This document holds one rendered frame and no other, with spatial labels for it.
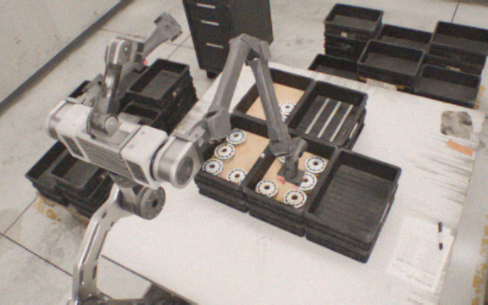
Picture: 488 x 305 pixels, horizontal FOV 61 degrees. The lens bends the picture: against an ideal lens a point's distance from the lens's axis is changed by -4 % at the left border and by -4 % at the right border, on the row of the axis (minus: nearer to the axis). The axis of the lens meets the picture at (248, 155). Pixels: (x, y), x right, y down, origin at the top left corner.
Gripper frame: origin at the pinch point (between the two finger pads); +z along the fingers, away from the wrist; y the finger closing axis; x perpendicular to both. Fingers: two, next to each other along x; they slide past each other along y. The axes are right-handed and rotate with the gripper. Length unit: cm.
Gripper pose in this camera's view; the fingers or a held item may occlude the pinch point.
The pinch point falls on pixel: (291, 185)
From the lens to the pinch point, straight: 184.5
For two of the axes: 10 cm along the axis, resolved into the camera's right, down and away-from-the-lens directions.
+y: -8.6, -3.6, 3.7
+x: -5.1, 6.8, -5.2
